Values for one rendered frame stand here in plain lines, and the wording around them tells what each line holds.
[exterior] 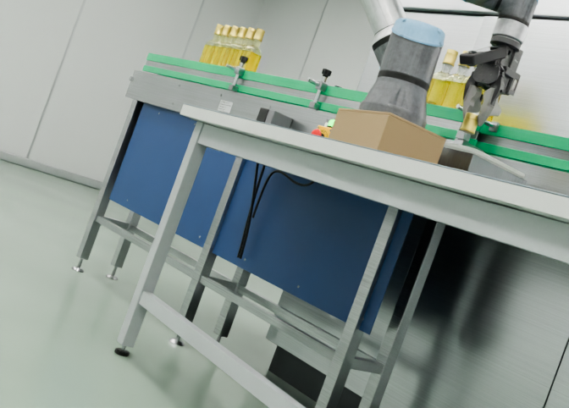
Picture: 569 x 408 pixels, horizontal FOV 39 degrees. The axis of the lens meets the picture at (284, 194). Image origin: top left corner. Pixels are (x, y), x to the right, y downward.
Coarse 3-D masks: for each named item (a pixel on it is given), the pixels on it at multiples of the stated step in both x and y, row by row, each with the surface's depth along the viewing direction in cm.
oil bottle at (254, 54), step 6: (258, 30) 308; (264, 30) 309; (258, 36) 308; (252, 42) 309; (258, 42) 309; (246, 48) 308; (252, 48) 306; (258, 48) 308; (246, 54) 307; (252, 54) 306; (258, 54) 308; (252, 60) 307; (258, 60) 309; (246, 66) 306; (252, 66) 308
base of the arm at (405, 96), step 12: (384, 72) 174; (396, 72) 172; (384, 84) 172; (396, 84) 171; (408, 84) 171; (420, 84) 172; (372, 96) 173; (384, 96) 171; (396, 96) 171; (408, 96) 170; (420, 96) 172; (360, 108) 175; (372, 108) 171; (384, 108) 170; (396, 108) 169; (408, 108) 170; (420, 108) 172; (408, 120) 170; (420, 120) 171
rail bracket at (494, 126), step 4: (480, 100) 203; (460, 108) 201; (488, 124) 209; (492, 124) 209; (496, 124) 210; (492, 128) 210; (496, 128) 210; (460, 132) 204; (464, 132) 203; (496, 132) 210; (456, 136) 204; (460, 136) 203; (464, 136) 203; (468, 136) 204; (464, 140) 203; (468, 140) 204
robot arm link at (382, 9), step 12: (372, 0) 189; (384, 0) 188; (396, 0) 189; (372, 12) 189; (384, 12) 188; (396, 12) 188; (372, 24) 190; (384, 24) 188; (384, 36) 187; (384, 48) 187
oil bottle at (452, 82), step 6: (450, 78) 229; (456, 78) 228; (462, 78) 228; (444, 84) 230; (450, 84) 229; (456, 84) 227; (444, 90) 230; (450, 90) 228; (456, 90) 227; (444, 96) 229; (450, 96) 227; (438, 102) 230; (444, 102) 229; (450, 102) 227
